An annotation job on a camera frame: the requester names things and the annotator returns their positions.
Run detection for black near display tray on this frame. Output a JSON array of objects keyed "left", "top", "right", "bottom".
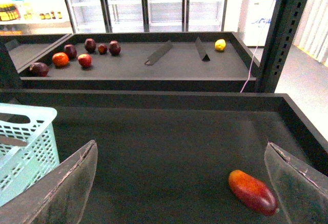
[{"left": 1, "top": 90, "right": 327, "bottom": 223}]

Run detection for yellow lemon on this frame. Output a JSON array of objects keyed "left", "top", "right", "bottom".
[{"left": 215, "top": 39, "right": 227, "bottom": 52}]

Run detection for black divider plate left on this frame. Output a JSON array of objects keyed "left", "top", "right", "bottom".
[{"left": 145, "top": 40, "right": 173, "bottom": 66}]

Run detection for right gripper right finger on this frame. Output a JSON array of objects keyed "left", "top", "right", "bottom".
[{"left": 264, "top": 142, "right": 327, "bottom": 223}]

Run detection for red orange mango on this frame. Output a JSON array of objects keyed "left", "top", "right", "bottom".
[{"left": 228, "top": 170, "right": 278, "bottom": 216}]

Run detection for black far display tray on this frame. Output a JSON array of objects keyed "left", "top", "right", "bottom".
[{"left": 19, "top": 32, "right": 259, "bottom": 92}]

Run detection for grocery shelf with bottles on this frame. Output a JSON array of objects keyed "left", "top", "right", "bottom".
[{"left": 1, "top": 0, "right": 73, "bottom": 36}]

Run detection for black triangular divider right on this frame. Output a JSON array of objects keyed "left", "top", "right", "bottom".
[{"left": 195, "top": 37, "right": 210, "bottom": 62}]

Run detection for small red apple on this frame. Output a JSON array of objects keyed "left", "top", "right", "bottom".
[{"left": 98, "top": 44, "right": 108, "bottom": 55}]

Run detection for white chest freezer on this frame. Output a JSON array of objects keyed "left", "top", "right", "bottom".
[{"left": 237, "top": 0, "right": 276, "bottom": 47}]

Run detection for dark red apple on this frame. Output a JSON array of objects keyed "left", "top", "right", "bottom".
[
  {"left": 64, "top": 44, "right": 77, "bottom": 59},
  {"left": 29, "top": 62, "right": 50, "bottom": 77},
  {"left": 109, "top": 40, "right": 121, "bottom": 56},
  {"left": 85, "top": 38, "right": 96, "bottom": 53}
]

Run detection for dark red apple back middle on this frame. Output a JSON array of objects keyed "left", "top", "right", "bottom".
[{"left": 85, "top": 38, "right": 96, "bottom": 53}]

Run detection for dark red apple back left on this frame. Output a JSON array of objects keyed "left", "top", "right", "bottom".
[{"left": 64, "top": 44, "right": 77, "bottom": 59}]

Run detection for black metal shelf post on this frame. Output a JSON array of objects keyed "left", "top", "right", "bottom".
[{"left": 255, "top": 0, "right": 308, "bottom": 93}]

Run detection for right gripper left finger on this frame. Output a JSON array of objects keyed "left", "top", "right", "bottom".
[{"left": 1, "top": 140, "right": 98, "bottom": 223}]

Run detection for light blue plastic basket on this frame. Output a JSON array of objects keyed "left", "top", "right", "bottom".
[{"left": 1, "top": 103, "right": 60, "bottom": 205}]

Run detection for dark red apple right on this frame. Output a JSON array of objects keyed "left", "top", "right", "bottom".
[{"left": 109, "top": 40, "right": 121, "bottom": 56}]

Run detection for glass door refrigerators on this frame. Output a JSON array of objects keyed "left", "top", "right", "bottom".
[{"left": 65, "top": 0, "right": 227, "bottom": 33}]

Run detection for dark red apple front left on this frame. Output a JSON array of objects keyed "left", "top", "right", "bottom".
[{"left": 29, "top": 62, "right": 50, "bottom": 77}]

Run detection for black left display tray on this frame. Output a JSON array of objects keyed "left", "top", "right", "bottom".
[{"left": 0, "top": 33, "right": 73, "bottom": 72}]

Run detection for white hanging cable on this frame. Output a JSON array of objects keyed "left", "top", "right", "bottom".
[{"left": 239, "top": 0, "right": 280, "bottom": 93}]

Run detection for black display tray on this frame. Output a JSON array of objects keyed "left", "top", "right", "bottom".
[
  {"left": 0, "top": 33, "right": 73, "bottom": 72},
  {"left": 19, "top": 32, "right": 259, "bottom": 92},
  {"left": 1, "top": 90, "right": 327, "bottom": 223}
]

